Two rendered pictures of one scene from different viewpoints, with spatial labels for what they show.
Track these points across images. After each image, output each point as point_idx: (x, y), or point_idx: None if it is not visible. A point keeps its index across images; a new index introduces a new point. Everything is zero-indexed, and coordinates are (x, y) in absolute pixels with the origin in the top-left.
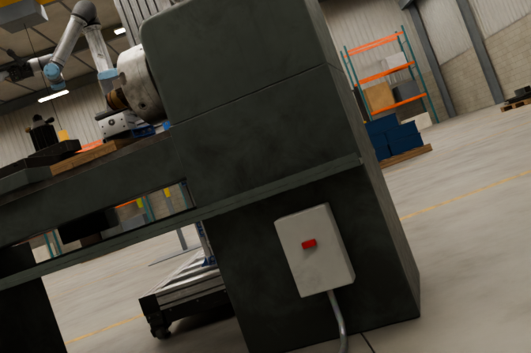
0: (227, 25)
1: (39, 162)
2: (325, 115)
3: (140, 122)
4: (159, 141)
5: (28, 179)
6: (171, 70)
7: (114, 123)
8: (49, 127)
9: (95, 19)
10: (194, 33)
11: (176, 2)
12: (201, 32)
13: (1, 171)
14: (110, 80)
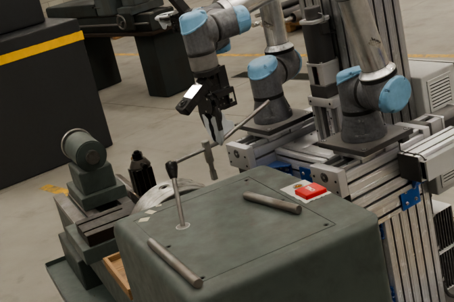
0: None
1: (108, 234)
2: None
3: (279, 153)
4: None
5: (87, 261)
6: (136, 296)
7: (238, 157)
8: (145, 170)
9: None
10: (143, 286)
11: (205, 155)
12: (146, 292)
13: (80, 230)
14: (255, 82)
